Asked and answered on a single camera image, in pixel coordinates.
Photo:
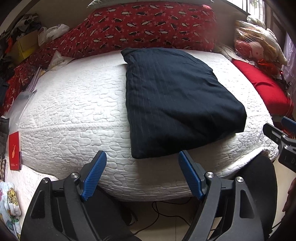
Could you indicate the window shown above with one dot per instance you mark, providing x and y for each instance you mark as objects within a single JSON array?
[{"x": 249, "y": 9}]

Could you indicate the dark navy pinstriped garment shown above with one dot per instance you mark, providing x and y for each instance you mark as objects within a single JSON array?
[{"x": 180, "y": 99}]

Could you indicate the clear plastic sleeve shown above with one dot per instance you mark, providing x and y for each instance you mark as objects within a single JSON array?
[{"x": 23, "y": 104}]

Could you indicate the clear plastic bag of toys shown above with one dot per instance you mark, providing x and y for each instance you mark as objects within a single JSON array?
[{"x": 268, "y": 39}]

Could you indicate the person's right hand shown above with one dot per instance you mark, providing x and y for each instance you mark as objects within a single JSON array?
[{"x": 290, "y": 197}]

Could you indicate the cartoon print cloth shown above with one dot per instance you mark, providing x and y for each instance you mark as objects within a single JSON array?
[{"x": 10, "y": 206}]

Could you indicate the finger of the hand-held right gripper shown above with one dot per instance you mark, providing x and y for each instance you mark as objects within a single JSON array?
[
  {"x": 271, "y": 132},
  {"x": 289, "y": 122}
]

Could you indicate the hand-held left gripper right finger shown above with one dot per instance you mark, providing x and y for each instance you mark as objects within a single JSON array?
[{"x": 188, "y": 176}]

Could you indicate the white paper packet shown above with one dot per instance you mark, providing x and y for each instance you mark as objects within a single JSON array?
[{"x": 59, "y": 61}]

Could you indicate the plain red cloth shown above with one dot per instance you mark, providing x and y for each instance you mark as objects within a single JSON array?
[{"x": 263, "y": 83}]

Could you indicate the yellow cardboard box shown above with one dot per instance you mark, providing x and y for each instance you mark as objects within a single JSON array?
[{"x": 24, "y": 45}]

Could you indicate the red booklet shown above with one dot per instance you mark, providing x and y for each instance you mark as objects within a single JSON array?
[{"x": 15, "y": 150}]

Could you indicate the pile of dark clothes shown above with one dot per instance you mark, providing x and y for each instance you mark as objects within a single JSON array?
[{"x": 20, "y": 24}]

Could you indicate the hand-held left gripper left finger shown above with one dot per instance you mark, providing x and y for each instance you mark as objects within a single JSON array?
[{"x": 93, "y": 178}]

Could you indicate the pink plush doll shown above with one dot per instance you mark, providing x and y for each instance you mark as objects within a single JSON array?
[{"x": 251, "y": 49}]

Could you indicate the white quilted mattress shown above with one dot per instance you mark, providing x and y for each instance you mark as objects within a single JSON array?
[{"x": 69, "y": 111}]

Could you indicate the red penguin print blanket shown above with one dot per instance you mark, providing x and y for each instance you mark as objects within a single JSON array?
[{"x": 138, "y": 25}]

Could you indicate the white plastic bag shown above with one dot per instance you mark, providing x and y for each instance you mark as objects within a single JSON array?
[{"x": 54, "y": 32}]

